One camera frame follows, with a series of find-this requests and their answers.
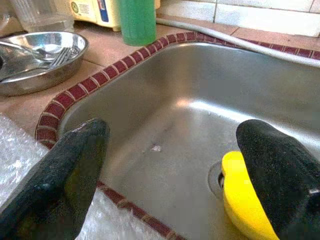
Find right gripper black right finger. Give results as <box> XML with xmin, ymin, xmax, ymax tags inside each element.
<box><xmin>236</xmin><ymin>119</ymin><xmax>320</xmax><ymax>240</ymax></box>

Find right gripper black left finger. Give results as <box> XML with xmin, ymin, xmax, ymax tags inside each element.
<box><xmin>0</xmin><ymin>118</ymin><xmax>111</xmax><ymax>240</ymax></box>

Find yellow plastic dish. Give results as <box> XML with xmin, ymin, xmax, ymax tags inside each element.
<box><xmin>221</xmin><ymin>150</ymin><xmax>280</xmax><ymax>240</ymax></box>

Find round steel plate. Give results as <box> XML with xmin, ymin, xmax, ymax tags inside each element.
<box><xmin>0</xmin><ymin>31</ymin><xmax>90</xmax><ymax>97</ymax></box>

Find steel kitchen sink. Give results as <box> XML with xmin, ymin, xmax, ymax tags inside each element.
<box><xmin>57</xmin><ymin>42</ymin><xmax>320</xmax><ymax>240</ymax></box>

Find clear bubble wrap sheet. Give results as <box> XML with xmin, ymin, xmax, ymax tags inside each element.
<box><xmin>0</xmin><ymin>113</ymin><xmax>161</xmax><ymax>240</ymax></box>

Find steel fork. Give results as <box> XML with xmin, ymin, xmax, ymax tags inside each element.
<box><xmin>0</xmin><ymin>46</ymin><xmax>81</xmax><ymax>84</ymax></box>

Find steel spoon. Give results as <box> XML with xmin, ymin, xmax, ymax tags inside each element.
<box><xmin>0</xmin><ymin>41</ymin><xmax>66</xmax><ymax>63</ymax></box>

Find clear pitcher orange lid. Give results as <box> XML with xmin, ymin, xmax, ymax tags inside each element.
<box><xmin>9</xmin><ymin>0</ymin><xmax>75</xmax><ymax>33</ymax></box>

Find beige water ionizer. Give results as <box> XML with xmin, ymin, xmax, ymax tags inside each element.
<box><xmin>68</xmin><ymin>0</ymin><xmax>161</xmax><ymax>32</ymax></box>

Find green dish soap bottle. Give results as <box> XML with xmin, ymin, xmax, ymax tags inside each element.
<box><xmin>118</xmin><ymin>0</ymin><xmax>158</xmax><ymax>47</ymax></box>

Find grey hose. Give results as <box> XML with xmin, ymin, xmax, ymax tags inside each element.
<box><xmin>156</xmin><ymin>17</ymin><xmax>320</xmax><ymax>68</ymax></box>

